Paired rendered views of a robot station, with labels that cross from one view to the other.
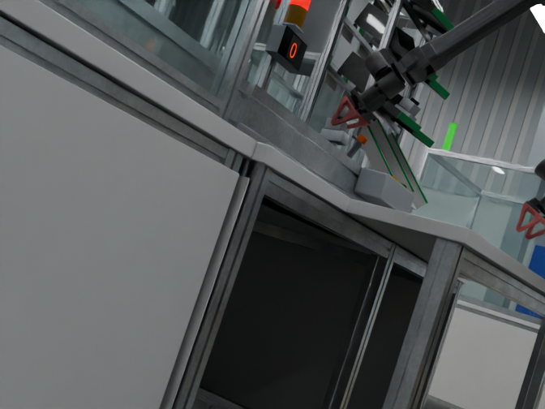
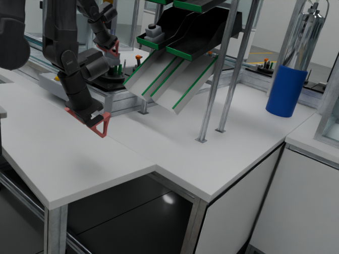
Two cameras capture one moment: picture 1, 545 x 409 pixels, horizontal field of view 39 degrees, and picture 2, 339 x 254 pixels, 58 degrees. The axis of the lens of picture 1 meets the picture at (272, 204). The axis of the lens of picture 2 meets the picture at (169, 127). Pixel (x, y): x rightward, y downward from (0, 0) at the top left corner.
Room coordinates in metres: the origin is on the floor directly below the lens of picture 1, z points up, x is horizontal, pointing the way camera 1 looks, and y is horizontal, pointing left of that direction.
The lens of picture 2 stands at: (2.43, -1.48, 1.40)
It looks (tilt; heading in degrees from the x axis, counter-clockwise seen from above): 24 degrees down; 94
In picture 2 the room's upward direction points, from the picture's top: 11 degrees clockwise
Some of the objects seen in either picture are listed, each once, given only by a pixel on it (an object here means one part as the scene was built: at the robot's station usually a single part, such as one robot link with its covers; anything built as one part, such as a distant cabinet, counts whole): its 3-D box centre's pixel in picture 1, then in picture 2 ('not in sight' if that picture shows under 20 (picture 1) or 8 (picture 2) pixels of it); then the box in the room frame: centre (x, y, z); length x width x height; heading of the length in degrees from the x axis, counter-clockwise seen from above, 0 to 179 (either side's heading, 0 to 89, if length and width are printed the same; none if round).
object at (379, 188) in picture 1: (385, 192); (59, 85); (1.82, -0.25, 0.93); 0.21 x 0.07 x 0.06; 151
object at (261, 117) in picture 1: (330, 173); (47, 75); (1.69, -0.10, 0.91); 0.89 x 0.06 x 0.11; 151
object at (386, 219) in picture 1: (398, 241); (79, 118); (1.96, -0.34, 0.84); 0.90 x 0.70 x 0.03; 144
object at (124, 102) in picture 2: not in sight; (168, 79); (2.23, 0.32, 0.91); 1.24 x 0.33 x 0.10; 61
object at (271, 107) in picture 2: not in sight; (285, 90); (2.91, 0.31, 0.99); 0.16 x 0.16 x 0.27
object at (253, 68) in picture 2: not in sight; (267, 65); (2.89, 0.94, 1.01); 0.24 x 0.24 x 0.13; 61
